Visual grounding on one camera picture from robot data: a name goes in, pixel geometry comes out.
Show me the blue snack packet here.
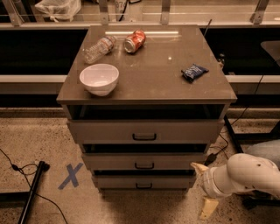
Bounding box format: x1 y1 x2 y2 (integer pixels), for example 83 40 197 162
181 64 208 83

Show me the black stand leg right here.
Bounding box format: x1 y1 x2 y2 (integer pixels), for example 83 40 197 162
224 115 280 153

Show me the grey middle drawer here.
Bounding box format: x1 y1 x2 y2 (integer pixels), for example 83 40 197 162
82 153 206 171

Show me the grey drawer cabinet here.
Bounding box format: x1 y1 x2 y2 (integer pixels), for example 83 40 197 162
56 24 238 193

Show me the black power adapter with cable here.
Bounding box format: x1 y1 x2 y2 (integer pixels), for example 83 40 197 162
204 76 263 166

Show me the white plastic bag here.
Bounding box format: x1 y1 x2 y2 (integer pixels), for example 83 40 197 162
35 0 81 22

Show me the black cable left floor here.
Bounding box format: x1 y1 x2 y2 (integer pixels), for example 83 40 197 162
0 148 69 224

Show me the crushed orange soda can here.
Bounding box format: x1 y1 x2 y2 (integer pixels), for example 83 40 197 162
123 30 146 53

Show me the black stand leg left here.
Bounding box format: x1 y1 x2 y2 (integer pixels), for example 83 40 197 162
17 161 50 224

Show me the white bowl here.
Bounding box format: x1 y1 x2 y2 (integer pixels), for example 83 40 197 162
80 64 119 96

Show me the grey drawer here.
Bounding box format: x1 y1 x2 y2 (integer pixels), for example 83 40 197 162
67 119 224 144
92 176 196 190
82 153 206 171

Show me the metal railing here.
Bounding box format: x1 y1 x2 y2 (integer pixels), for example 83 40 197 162
0 0 280 29

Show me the grey bottom drawer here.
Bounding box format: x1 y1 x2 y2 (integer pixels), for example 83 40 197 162
92 176 196 190

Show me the clear plastic water bottle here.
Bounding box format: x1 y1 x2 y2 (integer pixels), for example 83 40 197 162
83 36 116 65

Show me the grey top drawer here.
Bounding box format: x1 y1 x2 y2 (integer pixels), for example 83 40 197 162
67 119 224 144

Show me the blue tape cross mark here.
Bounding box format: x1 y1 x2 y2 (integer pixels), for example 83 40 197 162
58 163 83 190

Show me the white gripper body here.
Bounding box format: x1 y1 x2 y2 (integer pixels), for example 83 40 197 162
202 167 223 199

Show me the black stand leg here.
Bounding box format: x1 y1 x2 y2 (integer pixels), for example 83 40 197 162
17 161 50 224
224 115 280 153

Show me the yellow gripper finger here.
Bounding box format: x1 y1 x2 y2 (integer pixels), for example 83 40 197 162
191 162 208 175
199 196 219 221

